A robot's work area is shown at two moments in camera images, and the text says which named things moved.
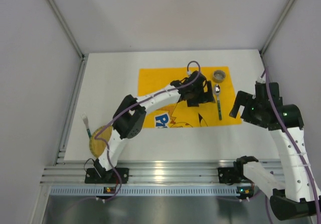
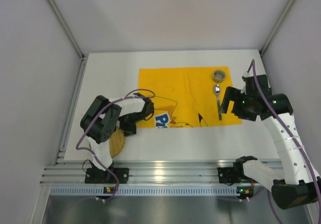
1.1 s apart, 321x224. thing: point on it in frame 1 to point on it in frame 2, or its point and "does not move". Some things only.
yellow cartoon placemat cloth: (179, 114) does not move
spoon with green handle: (217, 89) does not move
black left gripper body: (200, 98) to (130, 126)
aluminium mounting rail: (62, 172) does not move
